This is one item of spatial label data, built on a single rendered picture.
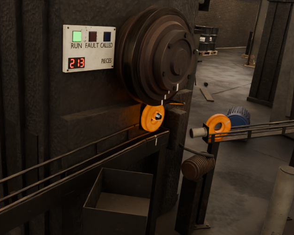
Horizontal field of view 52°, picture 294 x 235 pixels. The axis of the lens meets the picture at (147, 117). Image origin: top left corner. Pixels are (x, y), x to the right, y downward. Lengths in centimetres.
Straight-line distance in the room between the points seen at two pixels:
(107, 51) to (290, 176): 126
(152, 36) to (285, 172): 113
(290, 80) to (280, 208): 227
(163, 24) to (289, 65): 286
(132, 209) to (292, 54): 320
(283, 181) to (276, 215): 23
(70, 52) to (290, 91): 320
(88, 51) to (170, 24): 38
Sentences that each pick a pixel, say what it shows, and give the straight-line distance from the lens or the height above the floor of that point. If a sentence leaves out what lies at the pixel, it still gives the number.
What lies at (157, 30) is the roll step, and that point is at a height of 125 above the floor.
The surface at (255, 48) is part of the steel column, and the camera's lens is 1034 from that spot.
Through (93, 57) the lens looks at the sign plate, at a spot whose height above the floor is 112.
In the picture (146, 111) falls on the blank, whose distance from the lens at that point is 150.
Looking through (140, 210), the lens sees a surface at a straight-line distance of 120.
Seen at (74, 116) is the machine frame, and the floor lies 87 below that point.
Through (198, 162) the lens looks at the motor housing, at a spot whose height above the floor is 52.
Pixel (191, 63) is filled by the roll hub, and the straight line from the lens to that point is 151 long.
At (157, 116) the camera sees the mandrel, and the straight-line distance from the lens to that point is 152.
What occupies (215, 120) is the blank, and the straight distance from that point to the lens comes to 183.
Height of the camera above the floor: 132
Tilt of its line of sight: 19 degrees down
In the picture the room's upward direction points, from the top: 6 degrees clockwise
